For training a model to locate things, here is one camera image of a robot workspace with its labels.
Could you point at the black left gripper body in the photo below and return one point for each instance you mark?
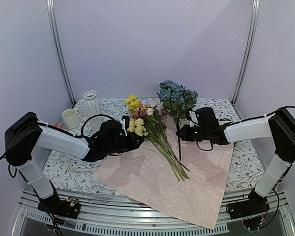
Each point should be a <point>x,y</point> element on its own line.
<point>114,148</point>

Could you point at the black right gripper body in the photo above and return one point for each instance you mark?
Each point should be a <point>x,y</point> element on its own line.
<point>193,136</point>

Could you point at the pink flower bouquet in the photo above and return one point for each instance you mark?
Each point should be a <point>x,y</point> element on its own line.
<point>147,121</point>

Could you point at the blue flower bunch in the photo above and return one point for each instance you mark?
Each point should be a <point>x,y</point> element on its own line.
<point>176,100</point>

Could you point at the pink wrapping paper sheet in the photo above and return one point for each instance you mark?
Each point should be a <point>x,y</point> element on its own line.
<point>145,176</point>

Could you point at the cream printed ribbon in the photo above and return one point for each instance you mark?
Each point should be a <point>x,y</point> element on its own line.
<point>64,161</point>

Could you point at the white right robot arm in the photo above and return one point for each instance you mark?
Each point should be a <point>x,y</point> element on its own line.
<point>272,134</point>

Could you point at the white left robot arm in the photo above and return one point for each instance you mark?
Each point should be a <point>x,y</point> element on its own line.
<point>29,133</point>

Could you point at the white ribbed ceramic vase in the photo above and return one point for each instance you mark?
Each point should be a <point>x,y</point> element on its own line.
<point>93,107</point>

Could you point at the cream ceramic mug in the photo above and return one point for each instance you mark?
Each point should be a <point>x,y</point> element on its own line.
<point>70,118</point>

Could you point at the pink patterned ball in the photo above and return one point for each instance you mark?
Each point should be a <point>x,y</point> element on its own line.
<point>57,125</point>

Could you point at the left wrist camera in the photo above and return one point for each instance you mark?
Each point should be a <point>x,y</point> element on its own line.
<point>125,121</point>

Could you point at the aluminium front rail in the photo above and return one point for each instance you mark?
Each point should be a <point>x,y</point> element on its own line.
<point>110,215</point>

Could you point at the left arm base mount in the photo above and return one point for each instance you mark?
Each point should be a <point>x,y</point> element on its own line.
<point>69,208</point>

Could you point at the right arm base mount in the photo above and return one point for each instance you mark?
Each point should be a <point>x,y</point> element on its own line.
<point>255,204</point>

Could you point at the left aluminium frame post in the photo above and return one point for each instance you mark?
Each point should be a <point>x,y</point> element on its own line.
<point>58,49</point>

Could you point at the aluminium frame post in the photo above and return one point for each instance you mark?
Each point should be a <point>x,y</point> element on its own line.
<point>247,52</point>
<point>58,49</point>

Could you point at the right aluminium frame post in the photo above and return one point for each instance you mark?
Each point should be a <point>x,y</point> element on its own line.
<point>247,52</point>

